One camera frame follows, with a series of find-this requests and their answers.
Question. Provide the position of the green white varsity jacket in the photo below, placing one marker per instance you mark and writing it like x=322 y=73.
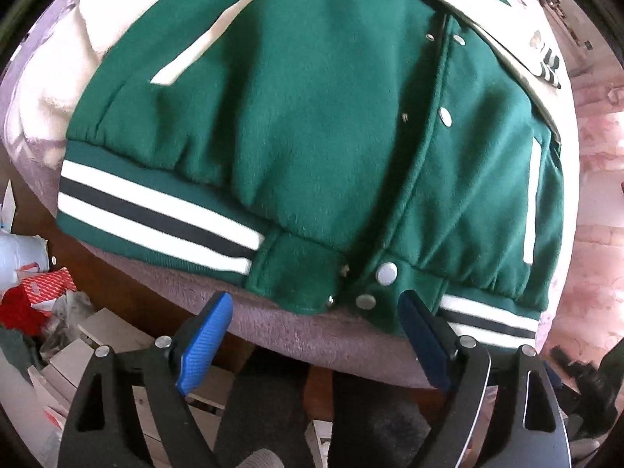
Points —
x=312 y=121

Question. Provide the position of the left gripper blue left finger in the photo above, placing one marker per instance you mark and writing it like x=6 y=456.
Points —
x=103 y=428

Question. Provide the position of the white plastic bag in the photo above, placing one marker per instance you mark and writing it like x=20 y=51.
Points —
x=21 y=254

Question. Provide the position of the floral fleece bed blanket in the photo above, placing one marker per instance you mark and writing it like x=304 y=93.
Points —
x=302 y=336

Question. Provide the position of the red patterned box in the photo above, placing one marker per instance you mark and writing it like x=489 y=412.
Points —
x=27 y=306

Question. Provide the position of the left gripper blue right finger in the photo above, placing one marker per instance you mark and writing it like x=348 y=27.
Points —
x=526 y=427

